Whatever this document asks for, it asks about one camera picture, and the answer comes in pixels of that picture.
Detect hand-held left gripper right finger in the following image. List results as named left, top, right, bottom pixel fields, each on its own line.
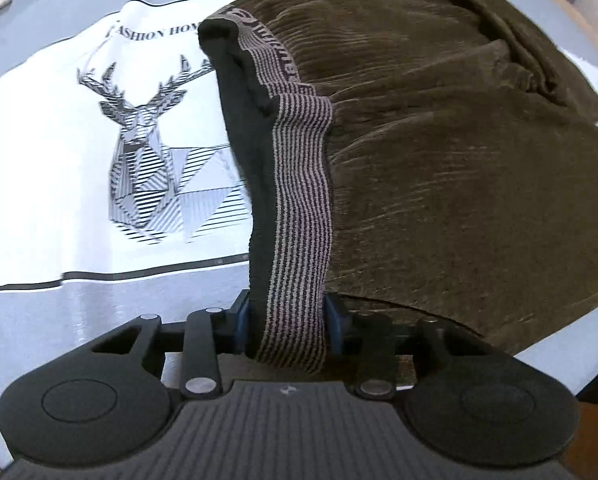
left=324, top=292, right=490, bottom=401

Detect grey bed sheet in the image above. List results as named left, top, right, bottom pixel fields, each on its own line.
left=0, top=0, right=598, bottom=471

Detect white deer print cloth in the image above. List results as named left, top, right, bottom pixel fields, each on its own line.
left=0, top=0, right=598, bottom=293

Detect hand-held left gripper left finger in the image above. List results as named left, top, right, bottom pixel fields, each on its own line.
left=92, top=291, right=252, bottom=401

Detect brown corduroy pants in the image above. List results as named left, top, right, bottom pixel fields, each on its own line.
left=198, top=0, right=598, bottom=376

